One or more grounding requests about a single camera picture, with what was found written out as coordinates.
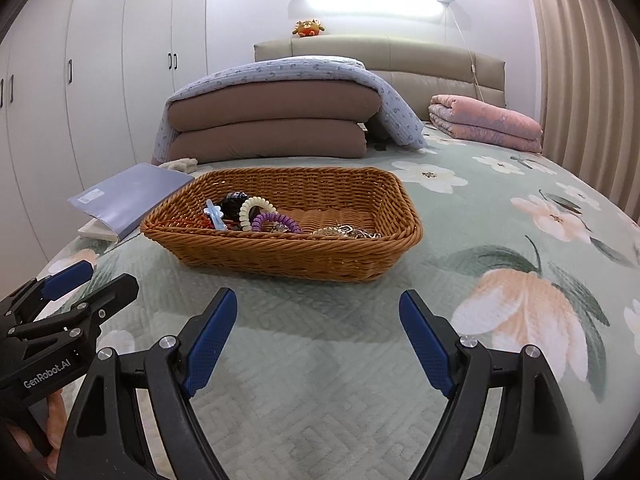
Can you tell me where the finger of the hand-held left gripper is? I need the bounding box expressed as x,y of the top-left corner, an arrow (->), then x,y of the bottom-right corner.
0,261 -> 93,318
10,275 -> 140,342

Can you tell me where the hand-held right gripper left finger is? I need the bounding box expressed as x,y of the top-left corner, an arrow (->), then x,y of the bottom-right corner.
54,288 -> 238,480

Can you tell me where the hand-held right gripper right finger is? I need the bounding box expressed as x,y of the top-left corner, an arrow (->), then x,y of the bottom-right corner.
398,290 -> 586,480

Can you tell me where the red cord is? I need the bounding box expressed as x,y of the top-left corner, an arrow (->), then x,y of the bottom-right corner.
165,211 -> 221,229

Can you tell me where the brown wicker basket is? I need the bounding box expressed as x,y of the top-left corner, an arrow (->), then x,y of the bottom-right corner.
140,166 -> 423,283

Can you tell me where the light blue hair clip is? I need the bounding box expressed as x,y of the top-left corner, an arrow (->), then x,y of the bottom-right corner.
204,199 -> 229,231

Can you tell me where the silver chain bracelet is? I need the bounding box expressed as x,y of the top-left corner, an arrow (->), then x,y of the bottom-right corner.
307,225 -> 383,240

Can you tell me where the purple spiral hair tie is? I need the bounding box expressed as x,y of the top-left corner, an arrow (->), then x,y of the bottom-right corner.
251,212 -> 303,234

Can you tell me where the cream spiral hair tie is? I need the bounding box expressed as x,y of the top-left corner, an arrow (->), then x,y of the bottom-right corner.
238,196 -> 277,232

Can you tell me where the person's left hand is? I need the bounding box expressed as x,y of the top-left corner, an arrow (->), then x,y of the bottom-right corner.
12,391 -> 68,476

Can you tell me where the white book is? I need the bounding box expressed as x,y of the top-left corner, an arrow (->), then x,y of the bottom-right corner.
77,219 -> 121,244

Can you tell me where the blue book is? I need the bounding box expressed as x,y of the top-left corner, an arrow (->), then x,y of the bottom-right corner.
67,162 -> 196,241

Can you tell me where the green floral bedspread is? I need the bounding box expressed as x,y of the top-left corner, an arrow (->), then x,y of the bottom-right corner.
0,122 -> 640,480

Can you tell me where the black wristwatch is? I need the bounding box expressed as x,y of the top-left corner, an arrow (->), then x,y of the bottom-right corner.
218,191 -> 249,221

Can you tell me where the white wardrobe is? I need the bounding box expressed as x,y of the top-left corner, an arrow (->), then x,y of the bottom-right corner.
0,0 -> 208,291

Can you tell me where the folded pink quilt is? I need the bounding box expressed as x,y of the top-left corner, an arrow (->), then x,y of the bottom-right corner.
428,94 -> 544,154

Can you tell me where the folded brown quilt stack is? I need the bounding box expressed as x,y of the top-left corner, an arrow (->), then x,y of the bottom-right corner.
151,57 -> 430,164

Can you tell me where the beige padded headboard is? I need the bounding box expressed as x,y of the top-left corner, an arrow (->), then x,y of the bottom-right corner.
253,34 -> 507,123

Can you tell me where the beige curtain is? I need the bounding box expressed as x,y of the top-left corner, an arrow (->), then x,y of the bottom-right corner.
522,0 -> 640,222

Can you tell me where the orange plush toy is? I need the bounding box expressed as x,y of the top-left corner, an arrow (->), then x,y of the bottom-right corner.
292,18 -> 325,39

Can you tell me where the white lamp cable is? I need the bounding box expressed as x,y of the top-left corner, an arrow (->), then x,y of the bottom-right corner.
451,1 -> 489,107

